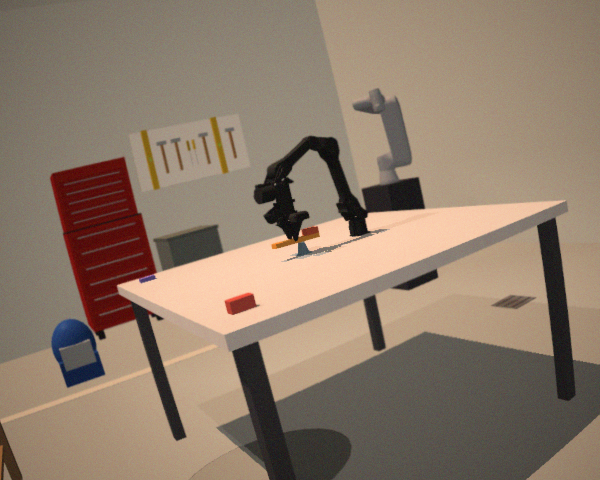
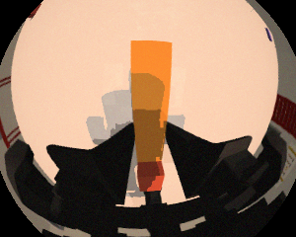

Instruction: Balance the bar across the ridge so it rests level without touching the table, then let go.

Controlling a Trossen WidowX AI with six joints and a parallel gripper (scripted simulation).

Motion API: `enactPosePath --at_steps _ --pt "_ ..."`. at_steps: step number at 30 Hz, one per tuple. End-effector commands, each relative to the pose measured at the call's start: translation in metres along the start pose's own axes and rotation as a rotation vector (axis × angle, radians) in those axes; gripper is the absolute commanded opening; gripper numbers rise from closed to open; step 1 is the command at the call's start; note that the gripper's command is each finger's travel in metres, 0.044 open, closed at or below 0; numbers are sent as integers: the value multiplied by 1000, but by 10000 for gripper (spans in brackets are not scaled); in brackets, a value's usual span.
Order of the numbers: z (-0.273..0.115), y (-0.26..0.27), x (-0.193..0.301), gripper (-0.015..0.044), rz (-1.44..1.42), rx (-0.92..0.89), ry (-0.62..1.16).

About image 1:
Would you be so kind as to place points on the red rectangular block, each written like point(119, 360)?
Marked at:
point(240, 303)

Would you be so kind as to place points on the purple rectangular block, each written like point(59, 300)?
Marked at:
point(148, 278)

